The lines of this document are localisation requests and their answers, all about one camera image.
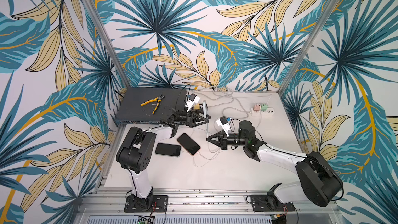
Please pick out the aluminium rail frame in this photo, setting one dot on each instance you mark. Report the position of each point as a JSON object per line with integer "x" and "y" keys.
{"x": 107, "y": 206}

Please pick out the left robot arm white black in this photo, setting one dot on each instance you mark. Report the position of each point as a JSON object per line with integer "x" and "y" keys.
{"x": 135, "y": 152}

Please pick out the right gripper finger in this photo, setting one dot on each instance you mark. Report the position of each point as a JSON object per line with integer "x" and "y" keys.
{"x": 218, "y": 137}
{"x": 219, "y": 144}

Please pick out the white power strip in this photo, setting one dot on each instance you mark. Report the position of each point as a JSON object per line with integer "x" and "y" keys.
{"x": 263, "y": 113}

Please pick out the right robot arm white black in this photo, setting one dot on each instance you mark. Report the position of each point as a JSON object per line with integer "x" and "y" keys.
{"x": 317, "y": 182}

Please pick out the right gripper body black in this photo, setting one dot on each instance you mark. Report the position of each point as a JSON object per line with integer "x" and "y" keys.
{"x": 224, "y": 140}

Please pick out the yellow black pliers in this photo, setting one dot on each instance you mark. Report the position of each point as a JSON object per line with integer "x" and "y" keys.
{"x": 156, "y": 100}

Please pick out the dark grey network switch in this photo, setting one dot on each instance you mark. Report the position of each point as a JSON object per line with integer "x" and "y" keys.
{"x": 130, "y": 111}

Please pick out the pink case phone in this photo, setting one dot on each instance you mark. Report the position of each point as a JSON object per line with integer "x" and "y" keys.
{"x": 188, "y": 144}

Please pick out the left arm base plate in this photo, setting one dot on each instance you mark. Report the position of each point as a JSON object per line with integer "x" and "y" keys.
{"x": 156, "y": 203}

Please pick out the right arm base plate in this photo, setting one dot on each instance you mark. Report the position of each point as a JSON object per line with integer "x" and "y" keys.
{"x": 267, "y": 203}

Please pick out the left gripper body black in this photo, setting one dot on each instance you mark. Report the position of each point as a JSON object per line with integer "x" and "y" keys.
{"x": 182, "y": 116}

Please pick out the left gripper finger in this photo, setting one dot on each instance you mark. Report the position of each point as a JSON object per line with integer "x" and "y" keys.
{"x": 197, "y": 121}
{"x": 201, "y": 113}

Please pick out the black phone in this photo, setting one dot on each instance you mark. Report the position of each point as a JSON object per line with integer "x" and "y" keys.
{"x": 205, "y": 109}
{"x": 170, "y": 150}

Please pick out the green charger plug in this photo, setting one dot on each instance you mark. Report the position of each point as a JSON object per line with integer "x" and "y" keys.
{"x": 264, "y": 107}

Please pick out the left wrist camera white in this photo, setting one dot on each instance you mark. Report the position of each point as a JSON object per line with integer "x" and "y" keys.
{"x": 192, "y": 100}

